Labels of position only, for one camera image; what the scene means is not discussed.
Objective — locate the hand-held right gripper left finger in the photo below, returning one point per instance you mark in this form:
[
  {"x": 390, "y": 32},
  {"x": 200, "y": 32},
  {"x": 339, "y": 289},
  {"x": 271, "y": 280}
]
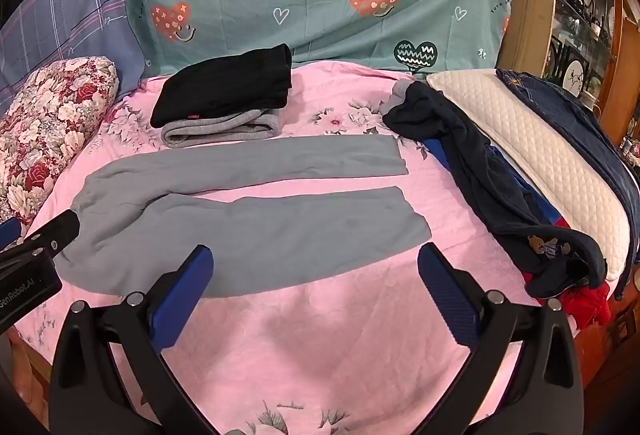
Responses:
[{"x": 182, "y": 300}]

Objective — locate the pink floral bed sheet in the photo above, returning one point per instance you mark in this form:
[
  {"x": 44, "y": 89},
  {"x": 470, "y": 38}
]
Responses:
[{"x": 325, "y": 340}]

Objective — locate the wooden display cabinet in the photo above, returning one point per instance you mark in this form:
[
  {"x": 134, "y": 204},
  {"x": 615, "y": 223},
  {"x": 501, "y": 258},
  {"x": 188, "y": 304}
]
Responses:
[{"x": 522, "y": 25}]

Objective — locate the blue plaid pillow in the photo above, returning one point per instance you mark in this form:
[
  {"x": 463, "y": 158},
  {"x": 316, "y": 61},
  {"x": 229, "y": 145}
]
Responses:
[{"x": 65, "y": 15}]

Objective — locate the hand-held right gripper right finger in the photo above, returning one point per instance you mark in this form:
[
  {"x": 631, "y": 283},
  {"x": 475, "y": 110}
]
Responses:
[{"x": 445, "y": 300}]

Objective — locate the red garment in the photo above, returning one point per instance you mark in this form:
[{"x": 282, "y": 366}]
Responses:
[{"x": 585, "y": 310}]

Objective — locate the white quilted pillow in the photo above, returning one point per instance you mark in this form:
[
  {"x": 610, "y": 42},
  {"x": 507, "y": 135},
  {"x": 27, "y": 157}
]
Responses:
[{"x": 540, "y": 140}]

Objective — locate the blue denim jeans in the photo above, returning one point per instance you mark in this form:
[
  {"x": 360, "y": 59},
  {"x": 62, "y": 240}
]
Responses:
[{"x": 575, "y": 115}]

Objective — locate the blue garment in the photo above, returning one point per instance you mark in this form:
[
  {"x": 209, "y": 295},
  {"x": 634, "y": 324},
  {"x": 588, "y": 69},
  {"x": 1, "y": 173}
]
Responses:
[{"x": 437, "y": 152}]

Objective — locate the grey pants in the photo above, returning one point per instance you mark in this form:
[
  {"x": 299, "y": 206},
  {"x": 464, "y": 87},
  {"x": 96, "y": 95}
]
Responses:
[
  {"x": 250, "y": 235},
  {"x": 215, "y": 131}
]

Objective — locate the red floral pillow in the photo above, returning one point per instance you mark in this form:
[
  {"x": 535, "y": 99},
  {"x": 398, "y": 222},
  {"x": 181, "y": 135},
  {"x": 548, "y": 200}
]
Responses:
[{"x": 50, "y": 125}]

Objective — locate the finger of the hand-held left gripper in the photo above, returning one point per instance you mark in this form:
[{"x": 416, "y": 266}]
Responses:
[
  {"x": 55, "y": 232},
  {"x": 9, "y": 232}
]

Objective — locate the folded grey pants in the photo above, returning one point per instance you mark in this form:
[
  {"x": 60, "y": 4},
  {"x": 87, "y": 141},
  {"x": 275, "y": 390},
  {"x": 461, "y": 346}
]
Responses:
[{"x": 215, "y": 131}]

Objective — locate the dark navy garment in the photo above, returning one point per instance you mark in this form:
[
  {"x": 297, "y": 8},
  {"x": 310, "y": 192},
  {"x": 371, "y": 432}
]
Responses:
[{"x": 475, "y": 155}]

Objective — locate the folded black pants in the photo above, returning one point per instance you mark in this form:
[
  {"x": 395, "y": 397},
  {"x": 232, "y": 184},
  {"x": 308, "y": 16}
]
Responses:
[{"x": 225, "y": 85}]

